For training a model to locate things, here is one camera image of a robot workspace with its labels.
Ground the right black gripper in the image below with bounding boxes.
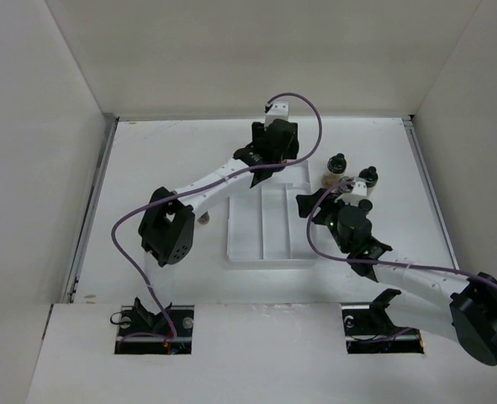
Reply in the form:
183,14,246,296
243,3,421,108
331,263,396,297
296,188,357,254

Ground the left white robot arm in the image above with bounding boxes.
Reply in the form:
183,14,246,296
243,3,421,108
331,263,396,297
138,119,299,306

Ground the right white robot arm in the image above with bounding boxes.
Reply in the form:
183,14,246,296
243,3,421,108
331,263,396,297
295,189,497,366

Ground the white compartment organizer tray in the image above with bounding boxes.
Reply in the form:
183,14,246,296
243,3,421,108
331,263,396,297
226,162,316,268

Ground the black-capped beige bottle rear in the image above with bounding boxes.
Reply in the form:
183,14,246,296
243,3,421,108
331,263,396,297
321,153,347,189

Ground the black-capped beige bottle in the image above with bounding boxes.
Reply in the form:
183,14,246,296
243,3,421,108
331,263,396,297
321,153,347,189
358,166,379,198

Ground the small black-capped pepper jar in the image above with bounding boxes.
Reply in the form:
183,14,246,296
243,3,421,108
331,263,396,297
357,199,373,214

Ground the black-capped beige bottle right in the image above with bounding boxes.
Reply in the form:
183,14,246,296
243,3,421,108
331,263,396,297
358,166,379,198

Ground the small black-capped spice jar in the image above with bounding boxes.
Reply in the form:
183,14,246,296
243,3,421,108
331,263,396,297
198,213,210,225

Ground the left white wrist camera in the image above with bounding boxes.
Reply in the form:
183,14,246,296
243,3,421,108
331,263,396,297
264,100,289,127

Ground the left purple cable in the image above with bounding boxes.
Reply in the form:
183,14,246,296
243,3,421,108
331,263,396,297
111,92,324,350

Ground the purple cable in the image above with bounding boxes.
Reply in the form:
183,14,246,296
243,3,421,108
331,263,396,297
305,178,497,304
111,92,324,350

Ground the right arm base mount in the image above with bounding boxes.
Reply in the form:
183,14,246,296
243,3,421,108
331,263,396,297
341,289,424,354

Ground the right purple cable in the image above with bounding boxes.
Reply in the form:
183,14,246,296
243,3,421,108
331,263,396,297
305,178,497,304

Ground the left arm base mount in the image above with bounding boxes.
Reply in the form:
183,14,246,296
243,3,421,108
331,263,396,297
109,298,195,355

